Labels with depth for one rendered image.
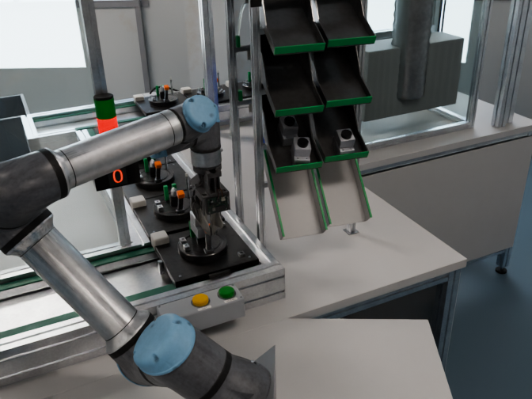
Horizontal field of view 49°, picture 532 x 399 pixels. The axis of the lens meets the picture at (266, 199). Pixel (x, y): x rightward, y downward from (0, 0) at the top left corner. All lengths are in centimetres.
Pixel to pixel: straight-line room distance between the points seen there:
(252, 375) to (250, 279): 46
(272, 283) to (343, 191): 37
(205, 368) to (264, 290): 54
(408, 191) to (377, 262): 89
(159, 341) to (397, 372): 61
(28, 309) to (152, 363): 64
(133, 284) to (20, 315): 29
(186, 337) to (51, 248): 31
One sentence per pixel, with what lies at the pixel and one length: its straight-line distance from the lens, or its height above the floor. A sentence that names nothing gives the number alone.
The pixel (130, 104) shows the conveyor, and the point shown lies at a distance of 299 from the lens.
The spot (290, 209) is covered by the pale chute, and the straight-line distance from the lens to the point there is 169.
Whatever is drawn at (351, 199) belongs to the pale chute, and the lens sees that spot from 177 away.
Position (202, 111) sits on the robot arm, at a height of 147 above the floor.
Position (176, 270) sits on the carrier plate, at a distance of 160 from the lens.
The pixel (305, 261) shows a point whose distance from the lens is 180.
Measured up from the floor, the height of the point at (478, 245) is 25.
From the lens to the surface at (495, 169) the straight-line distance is 298.
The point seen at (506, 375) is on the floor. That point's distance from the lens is 282.
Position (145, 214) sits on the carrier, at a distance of 188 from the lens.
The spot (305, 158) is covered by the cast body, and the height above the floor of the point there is 122.
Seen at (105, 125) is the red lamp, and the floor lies 135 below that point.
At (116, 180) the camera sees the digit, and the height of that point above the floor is 119.
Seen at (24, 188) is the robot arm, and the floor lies 143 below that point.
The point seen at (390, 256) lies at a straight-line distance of 185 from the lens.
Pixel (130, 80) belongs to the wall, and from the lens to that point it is 488.
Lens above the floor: 186
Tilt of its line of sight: 28 degrees down
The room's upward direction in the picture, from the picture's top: 2 degrees counter-clockwise
